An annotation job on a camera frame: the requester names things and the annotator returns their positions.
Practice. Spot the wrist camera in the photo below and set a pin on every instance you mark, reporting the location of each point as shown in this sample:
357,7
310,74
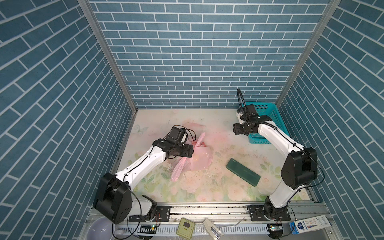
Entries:
177,136
247,114

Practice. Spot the dark green rectangular block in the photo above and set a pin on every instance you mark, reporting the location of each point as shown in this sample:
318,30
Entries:
243,172

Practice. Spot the green digital timer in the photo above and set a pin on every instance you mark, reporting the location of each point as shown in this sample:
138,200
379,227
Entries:
185,228

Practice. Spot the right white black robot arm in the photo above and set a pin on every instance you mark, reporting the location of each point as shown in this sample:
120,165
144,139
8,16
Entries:
300,163

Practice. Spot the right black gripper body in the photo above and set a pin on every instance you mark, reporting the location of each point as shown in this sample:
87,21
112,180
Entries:
241,128

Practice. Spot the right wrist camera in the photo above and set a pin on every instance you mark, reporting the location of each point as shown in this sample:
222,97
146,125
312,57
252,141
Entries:
247,114

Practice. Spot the white small device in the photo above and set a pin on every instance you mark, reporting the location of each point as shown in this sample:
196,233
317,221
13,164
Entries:
212,229

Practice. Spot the aluminium mounting rail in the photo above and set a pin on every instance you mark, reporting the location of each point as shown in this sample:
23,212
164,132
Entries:
246,211

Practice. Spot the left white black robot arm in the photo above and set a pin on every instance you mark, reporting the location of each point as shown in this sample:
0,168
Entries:
115,198

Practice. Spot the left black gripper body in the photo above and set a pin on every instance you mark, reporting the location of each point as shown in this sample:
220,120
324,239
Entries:
183,150

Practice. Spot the blue white paper box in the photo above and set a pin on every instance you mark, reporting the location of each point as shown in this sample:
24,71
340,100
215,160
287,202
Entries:
309,225

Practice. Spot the pink plastic bag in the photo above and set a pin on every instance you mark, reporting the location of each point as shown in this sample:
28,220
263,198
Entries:
201,159

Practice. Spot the white round bowl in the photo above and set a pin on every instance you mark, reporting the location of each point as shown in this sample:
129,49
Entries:
101,229

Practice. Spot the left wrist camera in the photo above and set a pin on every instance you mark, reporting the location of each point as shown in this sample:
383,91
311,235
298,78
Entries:
177,136

